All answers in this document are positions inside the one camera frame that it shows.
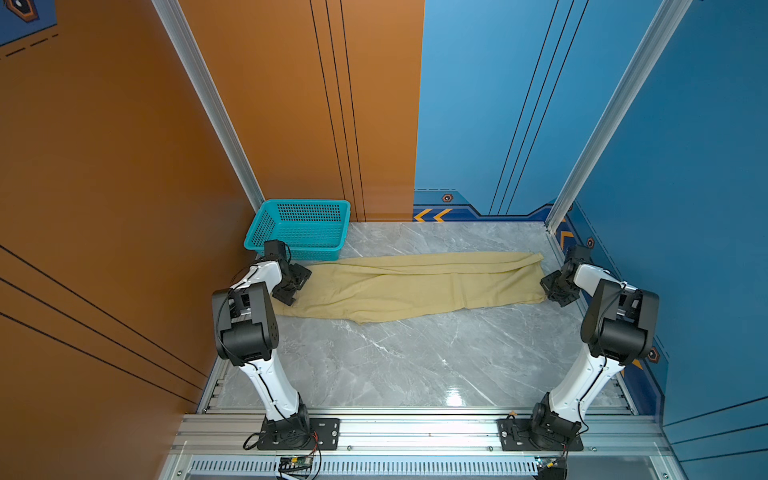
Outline right aluminium corner post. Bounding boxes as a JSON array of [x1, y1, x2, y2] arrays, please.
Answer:
[[545, 0, 692, 234]]

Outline left circuit board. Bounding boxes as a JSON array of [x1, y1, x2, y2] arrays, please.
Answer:
[[277, 455, 314, 477]]

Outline teal plastic basket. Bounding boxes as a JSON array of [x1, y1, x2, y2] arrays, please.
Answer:
[[244, 199, 351, 261]]

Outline aluminium front rail frame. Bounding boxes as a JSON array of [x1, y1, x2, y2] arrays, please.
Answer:
[[158, 409, 686, 479]]

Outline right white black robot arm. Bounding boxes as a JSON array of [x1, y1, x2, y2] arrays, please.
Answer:
[[529, 245, 660, 450]]

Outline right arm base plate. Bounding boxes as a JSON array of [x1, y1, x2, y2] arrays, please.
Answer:
[[496, 417, 584, 453]]

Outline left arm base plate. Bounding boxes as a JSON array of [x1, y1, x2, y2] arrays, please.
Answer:
[[255, 417, 341, 452]]

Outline circuit board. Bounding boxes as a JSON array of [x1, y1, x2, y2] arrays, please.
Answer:
[[277, 455, 314, 477], [535, 457, 568, 480]]

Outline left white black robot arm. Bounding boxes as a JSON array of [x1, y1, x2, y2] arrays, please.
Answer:
[[212, 240, 316, 450]]

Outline left aluminium corner post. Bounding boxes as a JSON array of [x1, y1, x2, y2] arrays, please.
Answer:
[[152, 0, 265, 212]]

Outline aluminium corner post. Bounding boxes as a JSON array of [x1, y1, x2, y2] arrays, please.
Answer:
[[545, 0, 692, 234], [152, 0, 265, 212]]

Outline khaki long pants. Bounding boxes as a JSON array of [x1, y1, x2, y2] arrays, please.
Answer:
[[273, 252, 546, 324]]

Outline right circuit board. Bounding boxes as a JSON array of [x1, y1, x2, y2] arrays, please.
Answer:
[[535, 457, 568, 480]]

